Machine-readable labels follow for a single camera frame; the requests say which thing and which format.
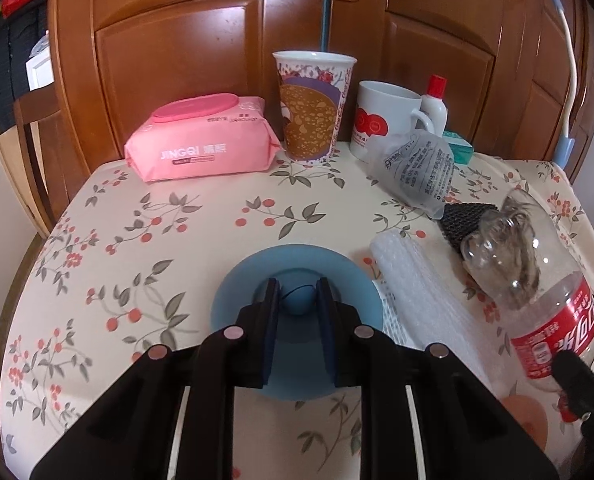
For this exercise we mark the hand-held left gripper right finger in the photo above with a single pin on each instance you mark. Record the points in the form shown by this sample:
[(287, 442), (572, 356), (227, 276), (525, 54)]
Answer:
[(327, 326)]

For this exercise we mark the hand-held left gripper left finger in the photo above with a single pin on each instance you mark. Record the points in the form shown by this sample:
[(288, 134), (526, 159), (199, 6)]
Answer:
[(272, 321)]

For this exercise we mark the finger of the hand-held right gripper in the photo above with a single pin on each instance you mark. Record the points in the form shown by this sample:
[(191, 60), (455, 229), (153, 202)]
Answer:
[(577, 380)]

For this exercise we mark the blue round lid with knob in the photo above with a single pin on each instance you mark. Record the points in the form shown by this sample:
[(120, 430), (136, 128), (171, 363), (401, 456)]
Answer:
[(237, 290)]

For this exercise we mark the clear plastic bottle red label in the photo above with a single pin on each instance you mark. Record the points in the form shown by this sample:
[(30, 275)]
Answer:
[(552, 325)]

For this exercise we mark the black foam net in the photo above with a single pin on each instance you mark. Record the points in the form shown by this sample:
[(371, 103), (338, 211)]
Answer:
[(459, 225)]

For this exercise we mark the printed plastic bag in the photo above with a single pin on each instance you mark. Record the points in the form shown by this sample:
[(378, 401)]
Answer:
[(417, 170)]

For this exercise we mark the bubble wrap sheet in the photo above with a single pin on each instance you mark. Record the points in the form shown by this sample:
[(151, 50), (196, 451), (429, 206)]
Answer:
[(427, 290)]

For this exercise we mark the floral tablecloth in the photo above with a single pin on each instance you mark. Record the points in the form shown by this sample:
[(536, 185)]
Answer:
[(177, 260)]

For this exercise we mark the pink wet wipes pack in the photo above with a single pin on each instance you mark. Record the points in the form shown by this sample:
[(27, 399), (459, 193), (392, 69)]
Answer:
[(202, 150)]

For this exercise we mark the patterned paper cup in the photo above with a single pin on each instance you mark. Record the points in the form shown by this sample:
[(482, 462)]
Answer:
[(309, 115)]

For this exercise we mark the teal box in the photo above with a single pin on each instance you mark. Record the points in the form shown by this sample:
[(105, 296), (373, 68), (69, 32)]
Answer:
[(459, 152)]

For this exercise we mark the white mug with red print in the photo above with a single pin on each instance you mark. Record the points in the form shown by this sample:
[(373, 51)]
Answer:
[(377, 110)]

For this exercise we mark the white bottle with red cap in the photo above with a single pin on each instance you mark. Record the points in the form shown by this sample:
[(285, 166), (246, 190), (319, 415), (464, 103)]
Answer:
[(434, 107)]

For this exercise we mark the white blue flexible clip lamp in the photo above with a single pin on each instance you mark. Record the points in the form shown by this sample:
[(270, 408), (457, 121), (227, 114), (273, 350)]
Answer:
[(572, 60)]

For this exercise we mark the wooden wardrobe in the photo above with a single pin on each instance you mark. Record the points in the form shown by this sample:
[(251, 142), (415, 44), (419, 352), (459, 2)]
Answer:
[(177, 35)]

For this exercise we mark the wooden chair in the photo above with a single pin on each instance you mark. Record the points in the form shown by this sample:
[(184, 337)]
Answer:
[(32, 125)]

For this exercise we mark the thin blue pole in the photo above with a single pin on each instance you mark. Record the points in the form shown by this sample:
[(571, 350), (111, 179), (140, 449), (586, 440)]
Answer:
[(328, 5)]

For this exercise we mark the dark hanging clothes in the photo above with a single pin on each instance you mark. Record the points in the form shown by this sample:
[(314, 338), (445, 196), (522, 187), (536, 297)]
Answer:
[(7, 60)]

